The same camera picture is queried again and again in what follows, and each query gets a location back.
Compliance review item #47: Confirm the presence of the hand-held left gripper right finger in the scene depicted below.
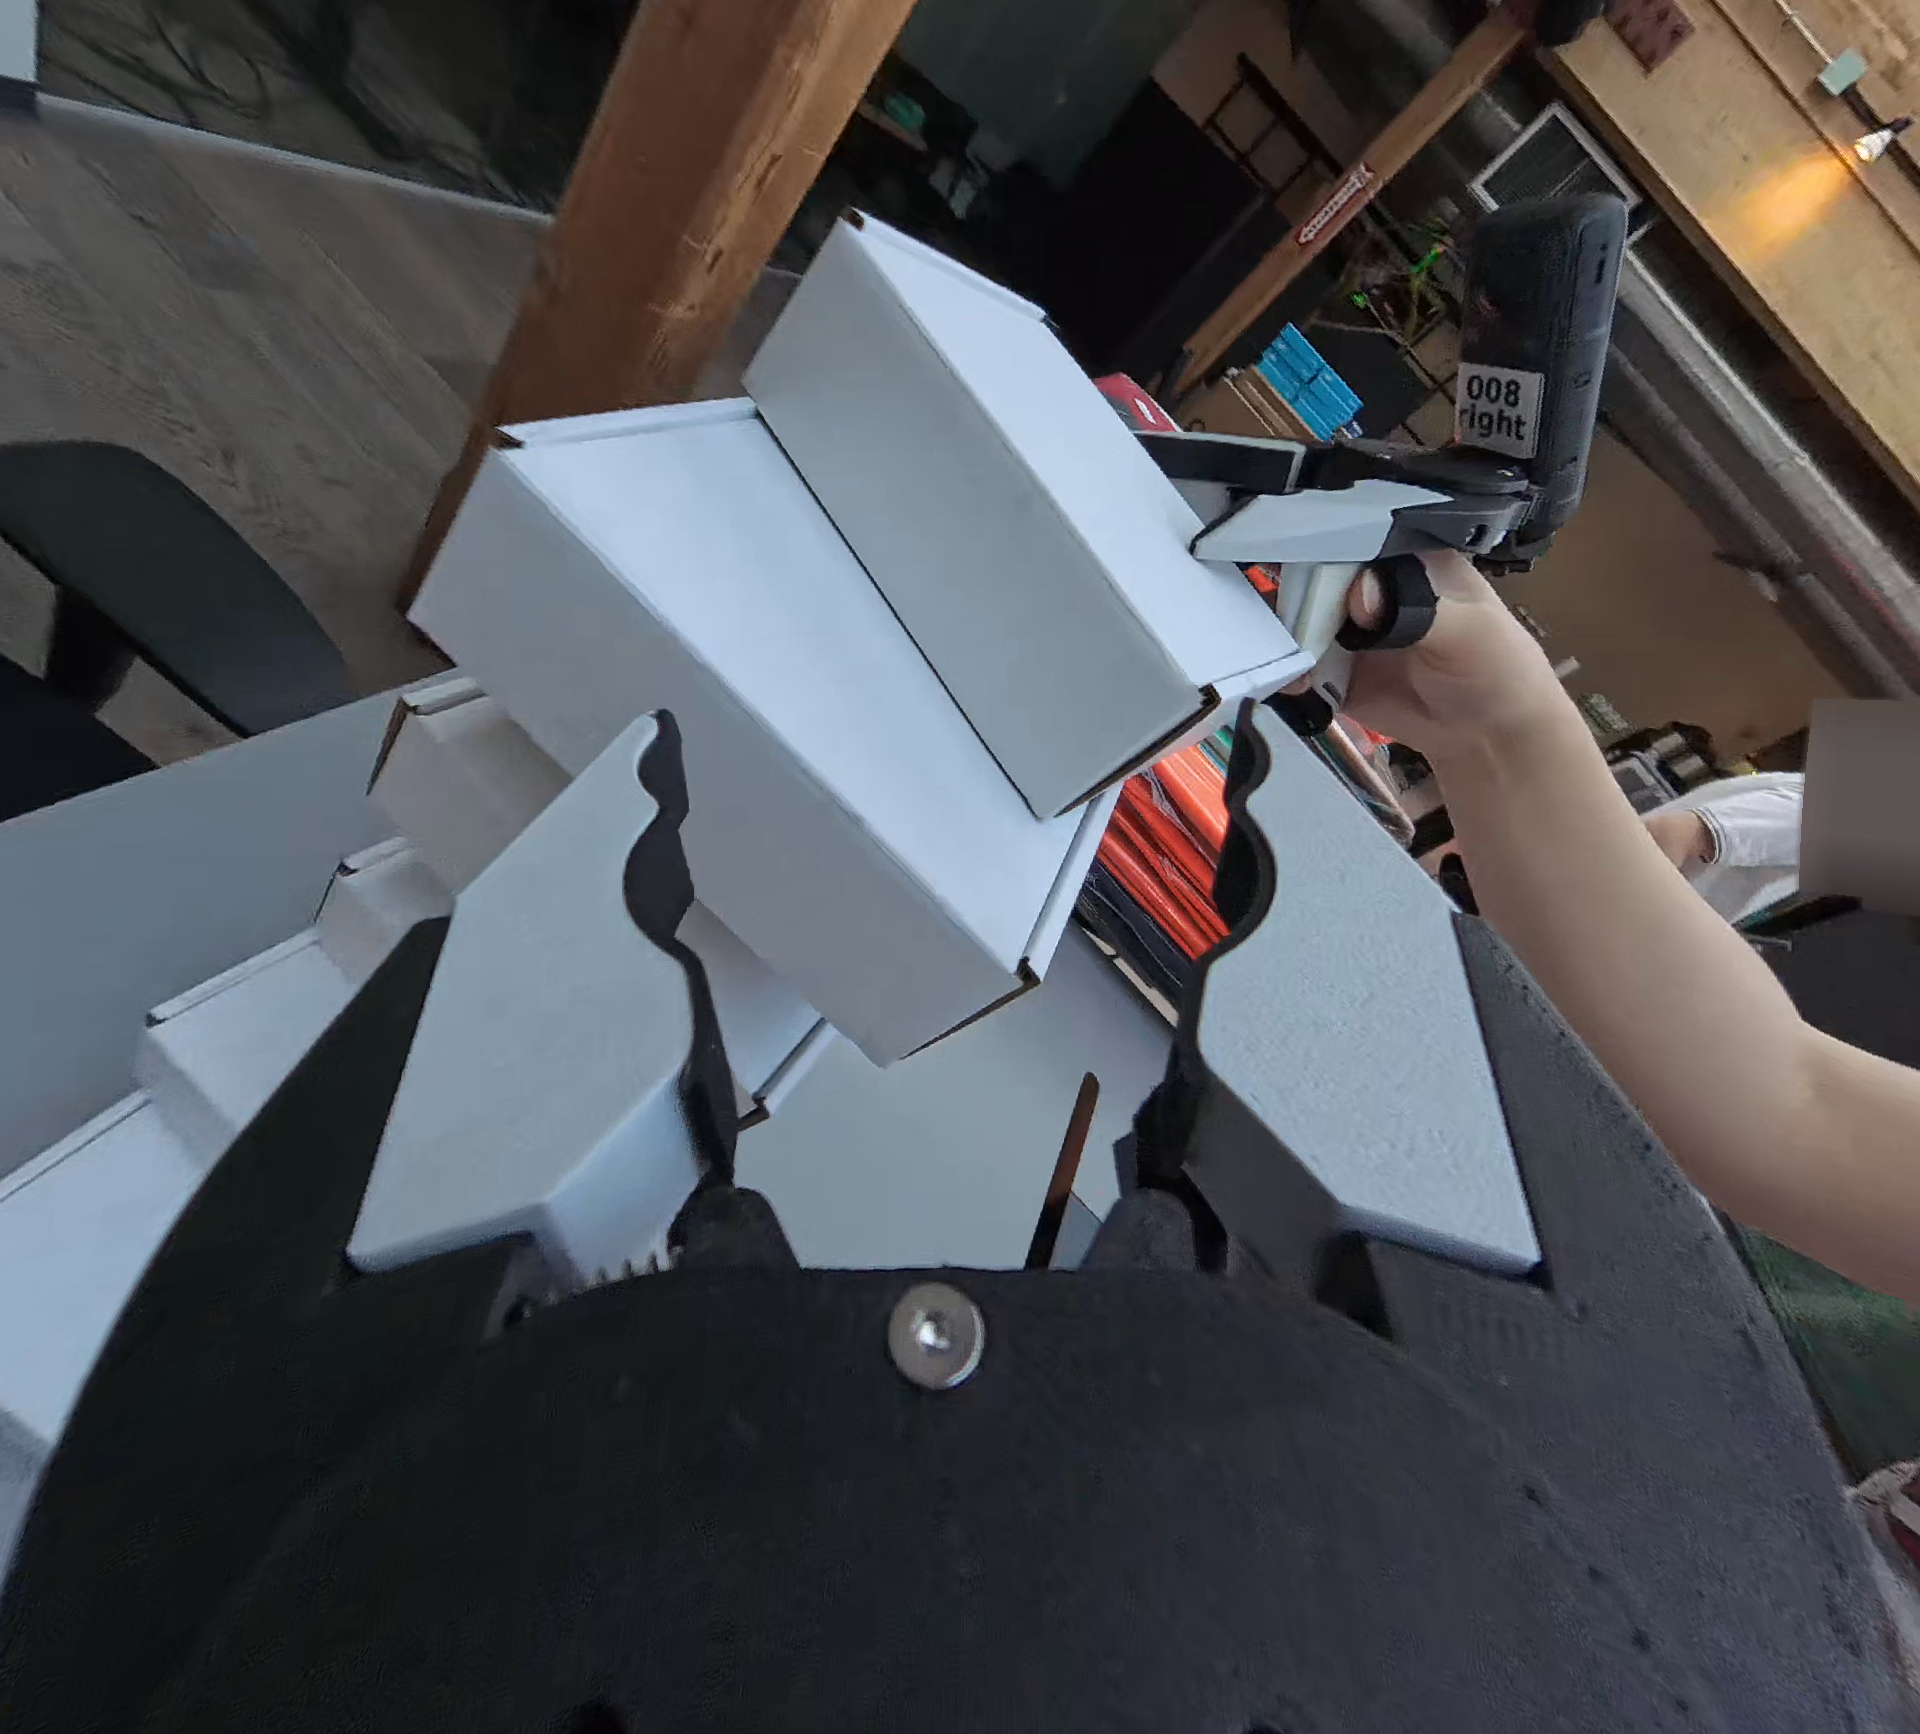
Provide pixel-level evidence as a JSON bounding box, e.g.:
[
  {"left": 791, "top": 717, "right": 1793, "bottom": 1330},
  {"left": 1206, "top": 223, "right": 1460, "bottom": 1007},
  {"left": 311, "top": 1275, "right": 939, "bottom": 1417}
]
[{"left": 1131, "top": 697, "right": 1550, "bottom": 1298}]

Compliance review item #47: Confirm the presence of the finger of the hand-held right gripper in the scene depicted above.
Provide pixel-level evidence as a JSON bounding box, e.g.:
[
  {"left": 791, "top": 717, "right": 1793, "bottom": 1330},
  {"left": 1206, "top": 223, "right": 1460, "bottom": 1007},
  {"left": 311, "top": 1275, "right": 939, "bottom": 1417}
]
[
  {"left": 1191, "top": 473, "right": 1458, "bottom": 565},
  {"left": 1136, "top": 426, "right": 1351, "bottom": 503}
]

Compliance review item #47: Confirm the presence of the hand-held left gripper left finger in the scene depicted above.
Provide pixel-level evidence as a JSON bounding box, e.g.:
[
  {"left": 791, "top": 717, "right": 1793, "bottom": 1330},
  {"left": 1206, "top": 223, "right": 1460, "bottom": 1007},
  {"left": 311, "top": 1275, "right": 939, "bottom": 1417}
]
[{"left": 343, "top": 709, "right": 744, "bottom": 1284}]

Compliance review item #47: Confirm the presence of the person's right forearm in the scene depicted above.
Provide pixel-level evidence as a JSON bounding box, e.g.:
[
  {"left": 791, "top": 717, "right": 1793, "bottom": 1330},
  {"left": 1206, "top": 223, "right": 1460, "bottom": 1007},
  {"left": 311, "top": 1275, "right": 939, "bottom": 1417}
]
[{"left": 1415, "top": 668, "right": 1920, "bottom": 1303}]

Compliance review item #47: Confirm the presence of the person's right hand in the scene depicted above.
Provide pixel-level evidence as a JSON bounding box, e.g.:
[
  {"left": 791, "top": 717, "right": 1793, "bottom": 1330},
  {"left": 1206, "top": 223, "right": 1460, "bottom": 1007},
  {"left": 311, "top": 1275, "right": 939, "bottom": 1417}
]
[{"left": 1303, "top": 555, "right": 1570, "bottom": 775}]

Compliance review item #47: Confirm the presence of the stack of blue boxes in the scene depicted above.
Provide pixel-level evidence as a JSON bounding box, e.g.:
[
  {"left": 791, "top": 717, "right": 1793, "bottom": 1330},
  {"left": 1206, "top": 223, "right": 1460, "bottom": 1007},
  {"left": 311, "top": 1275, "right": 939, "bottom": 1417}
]
[{"left": 1251, "top": 320, "right": 1364, "bottom": 434}]

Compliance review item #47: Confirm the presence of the grey pipe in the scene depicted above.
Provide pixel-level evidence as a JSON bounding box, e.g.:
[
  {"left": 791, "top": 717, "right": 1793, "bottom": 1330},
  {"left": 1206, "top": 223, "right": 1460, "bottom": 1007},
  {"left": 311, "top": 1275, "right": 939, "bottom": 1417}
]
[{"left": 1603, "top": 248, "right": 1920, "bottom": 702}]

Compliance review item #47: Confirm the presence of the row of white boxes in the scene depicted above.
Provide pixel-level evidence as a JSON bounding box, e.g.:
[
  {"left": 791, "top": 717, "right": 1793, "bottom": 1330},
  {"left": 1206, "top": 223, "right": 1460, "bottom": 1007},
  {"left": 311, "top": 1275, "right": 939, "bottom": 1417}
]
[{"left": 0, "top": 675, "right": 841, "bottom": 1511}]

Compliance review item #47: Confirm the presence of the orange plastic-wrapped package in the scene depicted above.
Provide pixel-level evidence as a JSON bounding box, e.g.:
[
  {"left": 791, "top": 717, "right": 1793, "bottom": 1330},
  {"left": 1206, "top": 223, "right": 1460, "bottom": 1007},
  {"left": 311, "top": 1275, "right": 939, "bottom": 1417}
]
[{"left": 1076, "top": 728, "right": 1254, "bottom": 1001}]

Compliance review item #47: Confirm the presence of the black office chair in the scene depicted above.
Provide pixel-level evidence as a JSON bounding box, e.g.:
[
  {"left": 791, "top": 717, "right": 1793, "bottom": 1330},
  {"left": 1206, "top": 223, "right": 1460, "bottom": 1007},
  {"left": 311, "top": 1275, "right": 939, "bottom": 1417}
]
[{"left": 0, "top": 435, "right": 357, "bottom": 784}]

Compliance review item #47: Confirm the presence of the wall vent grille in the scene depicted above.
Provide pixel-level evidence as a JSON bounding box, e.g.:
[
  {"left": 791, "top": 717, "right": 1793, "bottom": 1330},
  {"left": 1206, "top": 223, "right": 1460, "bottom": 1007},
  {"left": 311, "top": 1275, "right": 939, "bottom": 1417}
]
[{"left": 1470, "top": 102, "right": 1639, "bottom": 218}]

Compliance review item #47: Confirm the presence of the red wall sign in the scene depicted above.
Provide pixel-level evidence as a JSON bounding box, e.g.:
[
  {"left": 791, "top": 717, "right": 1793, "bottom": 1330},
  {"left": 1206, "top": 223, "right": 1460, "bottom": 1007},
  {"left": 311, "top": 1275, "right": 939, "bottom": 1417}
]
[{"left": 1295, "top": 161, "right": 1380, "bottom": 252}]

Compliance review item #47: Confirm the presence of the wooden post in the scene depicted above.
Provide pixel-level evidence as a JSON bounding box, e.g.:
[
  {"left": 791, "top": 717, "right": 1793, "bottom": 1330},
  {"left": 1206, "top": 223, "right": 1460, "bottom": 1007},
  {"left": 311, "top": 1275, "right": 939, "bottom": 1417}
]
[{"left": 396, "top": 0, "right": 1025, "bottom": 611}]

